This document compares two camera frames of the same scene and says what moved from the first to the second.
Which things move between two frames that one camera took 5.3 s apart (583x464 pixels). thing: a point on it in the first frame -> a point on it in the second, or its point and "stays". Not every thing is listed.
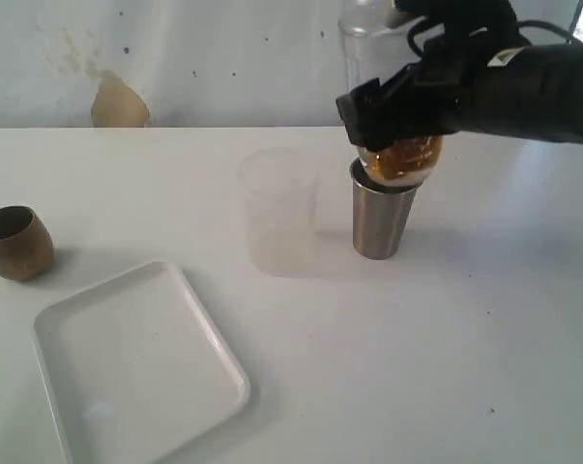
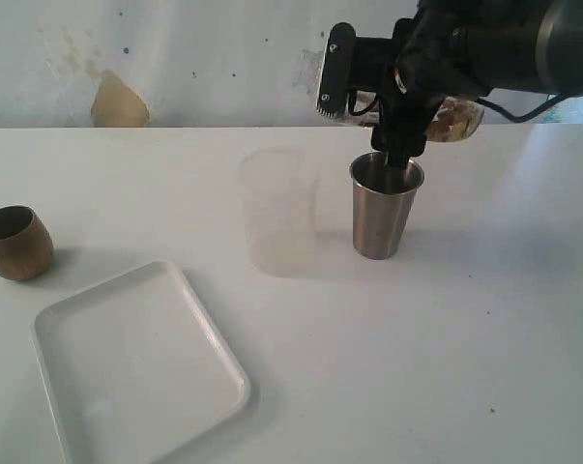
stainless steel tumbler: x=381 y=214 stays
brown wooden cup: x=16 y=244 stays
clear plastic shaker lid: x=405 y=162 -> x=306 y=66
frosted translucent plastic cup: x=281 y=188 stays
